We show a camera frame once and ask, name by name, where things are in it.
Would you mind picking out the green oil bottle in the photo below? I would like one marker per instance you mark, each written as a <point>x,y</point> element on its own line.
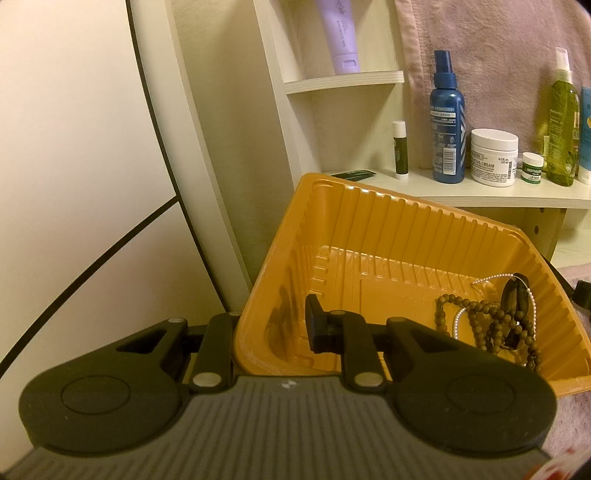
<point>561,129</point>

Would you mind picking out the white cream jar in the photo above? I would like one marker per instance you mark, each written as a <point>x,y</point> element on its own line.
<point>494,157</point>

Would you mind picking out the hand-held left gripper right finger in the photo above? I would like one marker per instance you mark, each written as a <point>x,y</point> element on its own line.
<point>315,323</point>

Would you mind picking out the purple cosmetic tube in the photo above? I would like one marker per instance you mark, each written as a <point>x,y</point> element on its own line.
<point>339,37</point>

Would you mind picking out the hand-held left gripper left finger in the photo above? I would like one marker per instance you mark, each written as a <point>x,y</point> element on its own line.
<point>220,334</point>

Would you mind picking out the blue white tube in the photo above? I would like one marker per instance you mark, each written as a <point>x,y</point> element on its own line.
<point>585,138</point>

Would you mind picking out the pink fleece blanket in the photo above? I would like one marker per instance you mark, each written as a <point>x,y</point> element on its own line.
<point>498,55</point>

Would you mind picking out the black watch with gold buckle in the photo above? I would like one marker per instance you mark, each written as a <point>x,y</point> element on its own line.
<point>511,339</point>

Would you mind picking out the green white lip balm stick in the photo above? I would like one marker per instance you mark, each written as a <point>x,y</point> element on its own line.
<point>400,152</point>

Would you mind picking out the small green white jar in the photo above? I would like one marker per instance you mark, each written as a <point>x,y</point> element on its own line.
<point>533,168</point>

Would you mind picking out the cream wooden shelf unit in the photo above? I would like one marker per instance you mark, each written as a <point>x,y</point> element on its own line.
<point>461,193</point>

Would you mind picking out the blue spray bottle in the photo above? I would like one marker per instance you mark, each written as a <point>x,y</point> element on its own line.
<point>447,138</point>

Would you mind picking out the small dark packet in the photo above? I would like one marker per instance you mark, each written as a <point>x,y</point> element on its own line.
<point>353,174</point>

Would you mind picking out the yellow plastic tray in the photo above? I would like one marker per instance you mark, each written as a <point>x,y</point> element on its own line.
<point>369,230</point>

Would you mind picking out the black oval pendant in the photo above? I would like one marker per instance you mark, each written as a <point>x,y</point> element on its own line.
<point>513,295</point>

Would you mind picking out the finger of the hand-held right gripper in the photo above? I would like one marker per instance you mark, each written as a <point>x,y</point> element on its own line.
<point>583,297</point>

